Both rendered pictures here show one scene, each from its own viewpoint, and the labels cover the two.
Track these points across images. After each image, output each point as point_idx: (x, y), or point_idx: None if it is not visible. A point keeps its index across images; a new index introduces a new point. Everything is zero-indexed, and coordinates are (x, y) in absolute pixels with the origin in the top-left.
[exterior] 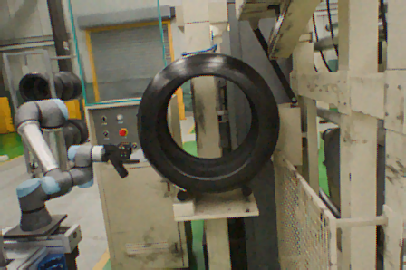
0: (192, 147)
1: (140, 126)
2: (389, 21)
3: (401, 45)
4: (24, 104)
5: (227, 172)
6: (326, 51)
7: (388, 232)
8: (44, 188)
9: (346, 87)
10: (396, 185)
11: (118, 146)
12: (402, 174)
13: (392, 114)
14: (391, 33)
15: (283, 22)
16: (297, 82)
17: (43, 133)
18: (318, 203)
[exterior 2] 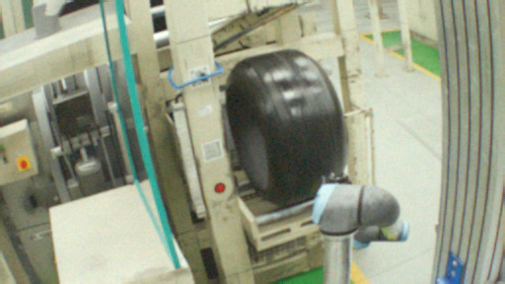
0: None
1: (345, 134)
2: (339, 11)
3: (350, 20)
4: (379, 188)
5: (265, 184)
6: None
7: (356, 107)
8: (408, 233)
9: (301, 50)
10: (357, 81)
11: (346, 175)
12: (360, 73)
13: (351, 49)
14: (342, 15)
15: (280, 16)
16: (164, 88)
17: (352, 240)
18: (355, 111)
